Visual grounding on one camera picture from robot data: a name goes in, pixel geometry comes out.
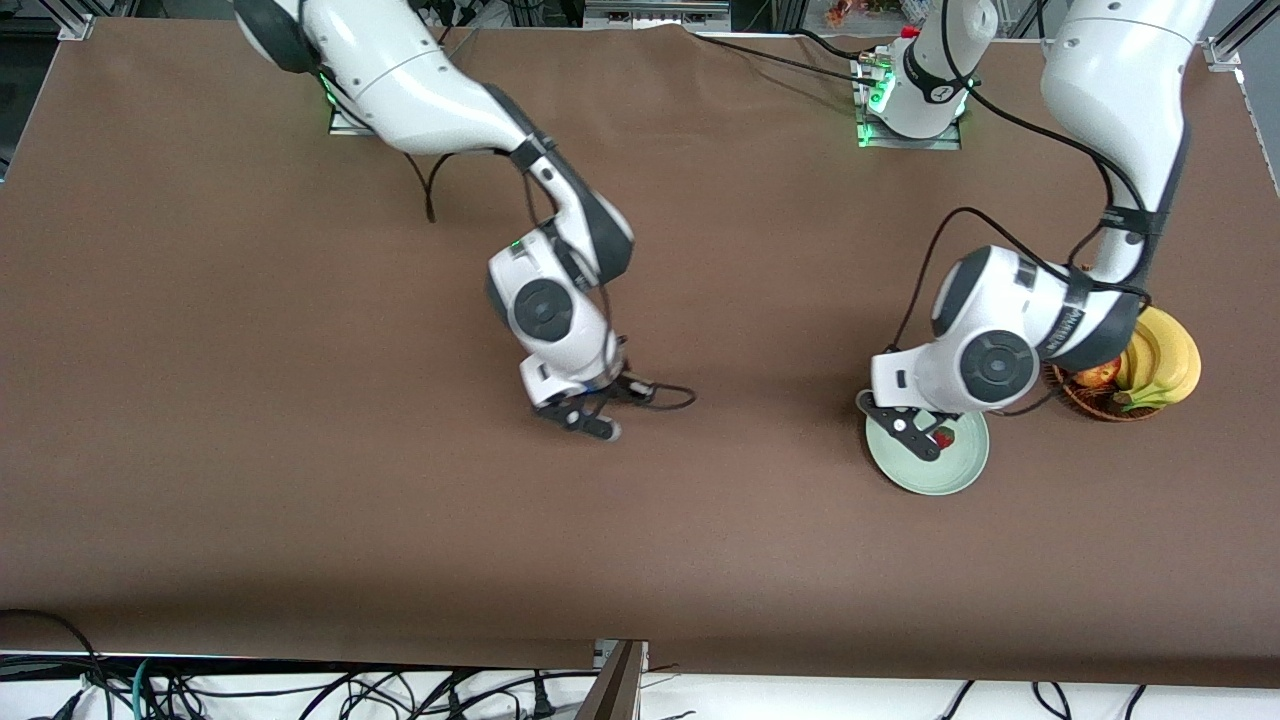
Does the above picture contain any aluminium rail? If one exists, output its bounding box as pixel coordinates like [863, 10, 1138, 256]
[583, 0, 733, 31]

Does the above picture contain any teal cable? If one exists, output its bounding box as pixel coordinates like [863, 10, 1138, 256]
[130, 657, 161, 720]

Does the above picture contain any brown wicker basket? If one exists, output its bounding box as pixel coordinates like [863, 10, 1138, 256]
[1042, 262, 1163, 423]

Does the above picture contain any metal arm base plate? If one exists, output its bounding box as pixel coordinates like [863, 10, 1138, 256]
[328, 75, 383, 137]
[855, 55, 963, 151]

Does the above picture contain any black cable tangle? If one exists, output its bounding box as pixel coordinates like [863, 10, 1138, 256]
[150, 668, 561, 720]

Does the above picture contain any orange patterned object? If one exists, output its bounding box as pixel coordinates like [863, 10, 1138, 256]
[825, 0, 936, 28]

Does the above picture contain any yellow banana bunch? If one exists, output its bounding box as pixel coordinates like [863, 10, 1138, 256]
[1113, 305, 1202, 413]

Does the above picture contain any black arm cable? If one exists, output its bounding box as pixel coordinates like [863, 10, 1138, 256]
[425, 150, 697, 411]
[890, 60, 1153, 416]

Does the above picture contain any black looped floor cable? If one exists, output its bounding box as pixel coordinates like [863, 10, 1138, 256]
[0, 608, 113, 720]

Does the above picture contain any brown table cloth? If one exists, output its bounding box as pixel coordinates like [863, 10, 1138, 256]
[0, 18, 1280, 689]

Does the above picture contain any black cable lying on cloth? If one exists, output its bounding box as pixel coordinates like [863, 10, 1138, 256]
[683, 25, 883, 89]

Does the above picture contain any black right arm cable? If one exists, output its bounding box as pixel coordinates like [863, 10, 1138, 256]
[425, 150, 697, 411]

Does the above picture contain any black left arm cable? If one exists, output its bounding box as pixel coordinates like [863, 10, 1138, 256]
[890, 60, 1153, 416]

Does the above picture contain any light green plate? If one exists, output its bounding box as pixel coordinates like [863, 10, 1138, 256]
[865, 412, 991, 496]

